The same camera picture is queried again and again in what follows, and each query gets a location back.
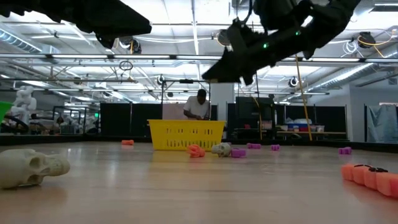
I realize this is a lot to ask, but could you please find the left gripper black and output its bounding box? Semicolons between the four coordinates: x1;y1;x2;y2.
0;0;152;50

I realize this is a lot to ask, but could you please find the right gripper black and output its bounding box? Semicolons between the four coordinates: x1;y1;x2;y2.
201;46;276;85

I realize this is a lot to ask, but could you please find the beige plastic skull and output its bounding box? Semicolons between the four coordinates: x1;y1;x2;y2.
0;148;71;190
211;142;233;158

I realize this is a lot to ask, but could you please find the person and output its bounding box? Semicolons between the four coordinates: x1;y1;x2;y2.
182;88;211;121

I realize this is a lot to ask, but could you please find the black equipment rack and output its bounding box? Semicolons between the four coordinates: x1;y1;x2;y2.
235;96;277;140

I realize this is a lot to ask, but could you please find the yellow plastic basket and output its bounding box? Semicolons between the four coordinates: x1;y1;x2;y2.
147;119;226;152

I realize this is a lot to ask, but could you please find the black partition panel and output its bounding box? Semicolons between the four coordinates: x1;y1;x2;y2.
99;102;162;138

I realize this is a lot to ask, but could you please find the work table with boxes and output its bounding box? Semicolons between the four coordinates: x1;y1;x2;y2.
275;117;348;141

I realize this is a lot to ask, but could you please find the grey hanging cloth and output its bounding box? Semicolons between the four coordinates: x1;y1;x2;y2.
366;104;398;144

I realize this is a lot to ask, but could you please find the black overhead camera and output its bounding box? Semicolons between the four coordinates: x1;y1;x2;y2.
216;29;233;47

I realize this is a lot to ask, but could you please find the black camera stand frame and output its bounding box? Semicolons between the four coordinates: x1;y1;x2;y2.
160;78;211;121

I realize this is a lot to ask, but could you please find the yellow cable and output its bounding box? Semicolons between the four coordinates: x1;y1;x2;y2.
294;55;313;142

